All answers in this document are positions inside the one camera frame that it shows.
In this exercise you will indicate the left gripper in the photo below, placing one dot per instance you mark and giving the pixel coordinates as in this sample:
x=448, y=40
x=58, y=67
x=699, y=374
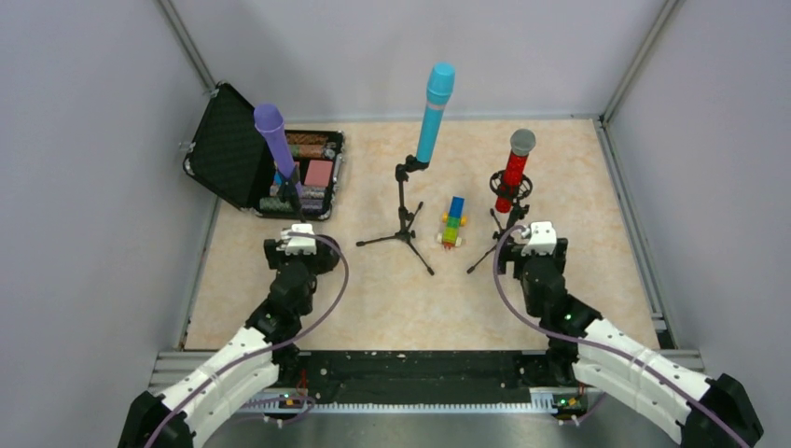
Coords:
x=271, y=251

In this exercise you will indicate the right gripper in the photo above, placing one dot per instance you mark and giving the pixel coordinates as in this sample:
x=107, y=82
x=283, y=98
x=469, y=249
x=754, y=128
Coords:
x=562, y=248

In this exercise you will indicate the black round-base mic stand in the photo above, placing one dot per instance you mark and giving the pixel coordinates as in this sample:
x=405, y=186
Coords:
x=296, y=210

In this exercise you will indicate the red glitter microphone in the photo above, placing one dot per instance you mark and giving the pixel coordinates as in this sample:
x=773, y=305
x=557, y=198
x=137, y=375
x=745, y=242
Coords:
x=522, y=142

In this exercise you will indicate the black tripod stand with clip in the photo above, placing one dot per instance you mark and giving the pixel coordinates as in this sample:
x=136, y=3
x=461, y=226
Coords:
x=406, y=218

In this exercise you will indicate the purple microphone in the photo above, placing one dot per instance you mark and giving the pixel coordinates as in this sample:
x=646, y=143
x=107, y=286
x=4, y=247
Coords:
x=269, y=123

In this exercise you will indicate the teal microphone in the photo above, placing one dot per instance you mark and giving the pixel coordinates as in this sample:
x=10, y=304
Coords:
x=439, y=89

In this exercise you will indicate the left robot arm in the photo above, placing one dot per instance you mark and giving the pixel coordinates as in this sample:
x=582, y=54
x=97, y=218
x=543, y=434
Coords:
x=190, y=411

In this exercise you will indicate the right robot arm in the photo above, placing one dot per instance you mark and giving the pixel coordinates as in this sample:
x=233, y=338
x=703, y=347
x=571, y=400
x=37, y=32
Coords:
x=691, y=408

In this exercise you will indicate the red card deck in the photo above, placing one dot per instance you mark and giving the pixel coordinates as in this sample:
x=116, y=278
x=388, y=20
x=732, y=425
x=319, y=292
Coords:
x=319, y=173

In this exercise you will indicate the toy brick car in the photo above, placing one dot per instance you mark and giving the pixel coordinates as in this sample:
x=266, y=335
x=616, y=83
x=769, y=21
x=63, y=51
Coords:
x=449, y=236

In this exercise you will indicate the black poker chip case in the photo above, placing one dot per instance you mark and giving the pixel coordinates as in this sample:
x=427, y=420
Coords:
x=232, y=160

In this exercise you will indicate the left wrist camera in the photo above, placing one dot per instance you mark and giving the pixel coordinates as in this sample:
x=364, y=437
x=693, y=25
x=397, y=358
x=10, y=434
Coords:
x=297, y=240

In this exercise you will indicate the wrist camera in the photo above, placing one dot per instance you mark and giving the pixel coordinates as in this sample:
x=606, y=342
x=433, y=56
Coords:
x=540, y=239
x=297, y=240

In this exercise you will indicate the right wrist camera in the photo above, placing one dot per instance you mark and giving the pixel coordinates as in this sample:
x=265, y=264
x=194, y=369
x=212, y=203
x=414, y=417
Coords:
x=540, y=239

